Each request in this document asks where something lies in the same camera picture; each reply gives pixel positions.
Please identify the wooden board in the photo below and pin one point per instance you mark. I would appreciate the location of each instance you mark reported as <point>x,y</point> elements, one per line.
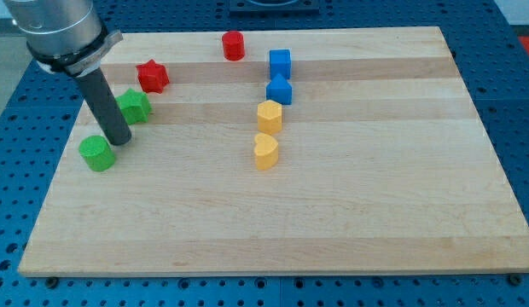
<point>384,167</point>

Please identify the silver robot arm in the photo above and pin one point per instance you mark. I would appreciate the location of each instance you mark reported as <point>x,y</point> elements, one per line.
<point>64,35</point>

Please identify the blue triangle block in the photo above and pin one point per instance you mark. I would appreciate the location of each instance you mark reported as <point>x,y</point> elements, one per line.
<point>279,90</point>

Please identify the red star block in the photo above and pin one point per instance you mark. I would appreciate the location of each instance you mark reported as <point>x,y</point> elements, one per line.
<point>152,76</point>

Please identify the yellow heart block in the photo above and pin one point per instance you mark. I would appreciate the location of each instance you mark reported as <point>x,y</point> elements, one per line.
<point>266,151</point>

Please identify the red cylinder block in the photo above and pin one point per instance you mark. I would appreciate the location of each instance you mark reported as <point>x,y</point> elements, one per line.
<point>233,45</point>

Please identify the yellow hexagon block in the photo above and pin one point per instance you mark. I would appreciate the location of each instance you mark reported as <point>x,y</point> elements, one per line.
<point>269,116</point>

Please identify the green star block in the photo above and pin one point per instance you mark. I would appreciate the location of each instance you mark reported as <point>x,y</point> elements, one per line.
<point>134,106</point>

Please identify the green cylinder block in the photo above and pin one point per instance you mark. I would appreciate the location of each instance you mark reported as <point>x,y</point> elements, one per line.
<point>96,152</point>

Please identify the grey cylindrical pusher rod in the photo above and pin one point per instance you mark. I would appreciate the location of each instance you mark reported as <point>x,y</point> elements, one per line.
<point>101,101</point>

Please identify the blue cube block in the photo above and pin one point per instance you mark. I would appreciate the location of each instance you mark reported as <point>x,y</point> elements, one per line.
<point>280,63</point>

